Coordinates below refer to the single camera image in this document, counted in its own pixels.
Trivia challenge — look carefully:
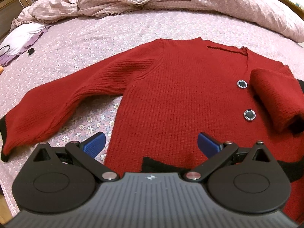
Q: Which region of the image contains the red knit cardigan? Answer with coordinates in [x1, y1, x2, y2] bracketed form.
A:
[1, 38, 303, 227]

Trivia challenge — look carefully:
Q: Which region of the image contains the pink floral bed sheet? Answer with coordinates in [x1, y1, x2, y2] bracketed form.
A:
[1, 10, 303, 217]

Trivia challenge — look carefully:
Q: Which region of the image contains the small black clip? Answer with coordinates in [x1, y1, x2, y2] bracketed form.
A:
[27, 48, 35, 55]

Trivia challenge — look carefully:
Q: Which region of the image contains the lilac pillow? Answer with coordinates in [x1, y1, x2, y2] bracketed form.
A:
[1, 22, 51, 67]

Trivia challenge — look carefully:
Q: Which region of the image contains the pink floral duvet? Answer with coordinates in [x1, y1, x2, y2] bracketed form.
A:
[11, 0, 303, 43]

